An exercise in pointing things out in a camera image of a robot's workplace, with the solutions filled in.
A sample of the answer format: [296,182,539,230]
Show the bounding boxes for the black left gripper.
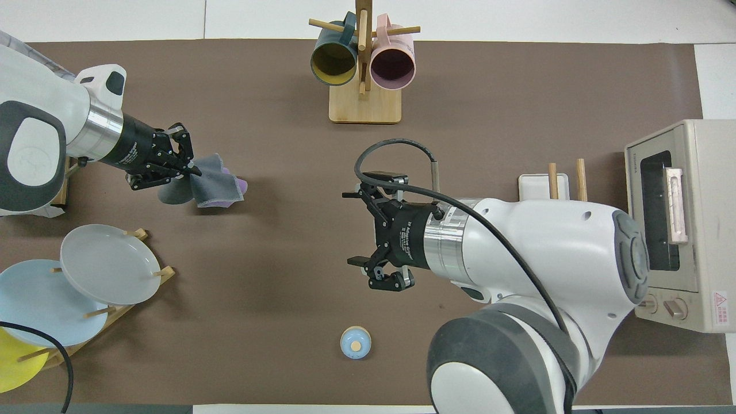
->
[103,115,202,190]

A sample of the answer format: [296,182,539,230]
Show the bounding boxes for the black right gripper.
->
[342,172,429,291]

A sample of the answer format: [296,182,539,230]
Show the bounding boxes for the purple and grey towel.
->
[158,153,249,209]

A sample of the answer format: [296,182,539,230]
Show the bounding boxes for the wooden plate rack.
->
[17,228,176,370]

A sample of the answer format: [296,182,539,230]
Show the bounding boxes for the white towel rack wooden rods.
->
[517,159,588,202]

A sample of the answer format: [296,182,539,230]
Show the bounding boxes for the blue round call bell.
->
[340,325,372,359]

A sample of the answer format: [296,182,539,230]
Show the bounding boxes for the wooden shelf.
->
[51,158,78,208]

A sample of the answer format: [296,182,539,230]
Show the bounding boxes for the grey plate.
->
[60,224,162,306]

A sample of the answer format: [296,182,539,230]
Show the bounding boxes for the wooden mug tree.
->
[309,0,421,124]

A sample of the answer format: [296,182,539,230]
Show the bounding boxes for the brown table mat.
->
[0,39,731,406]

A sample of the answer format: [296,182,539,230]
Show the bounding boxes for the marble patterned white sheet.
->
[0,205,66,219]
[0,30,76,82]

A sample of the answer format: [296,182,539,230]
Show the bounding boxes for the pink mug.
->
[370,14,416,91]

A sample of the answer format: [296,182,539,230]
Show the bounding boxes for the dark teal mug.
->
[310,11,360,87]

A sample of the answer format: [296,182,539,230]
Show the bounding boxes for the light blue plate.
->
[0,259,109,348]

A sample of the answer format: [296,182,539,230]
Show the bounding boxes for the yellow plate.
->
[0,327,49,394]

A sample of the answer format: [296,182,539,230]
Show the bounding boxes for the beige toaster oven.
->
[624,119,736,334]

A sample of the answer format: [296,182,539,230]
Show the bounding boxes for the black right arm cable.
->
[354,138,576,414]

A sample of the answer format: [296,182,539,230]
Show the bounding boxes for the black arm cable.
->
[354,138,576,414]
[0,322,74,414]

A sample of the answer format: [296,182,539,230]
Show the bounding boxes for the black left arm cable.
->
[0,322,74,414]

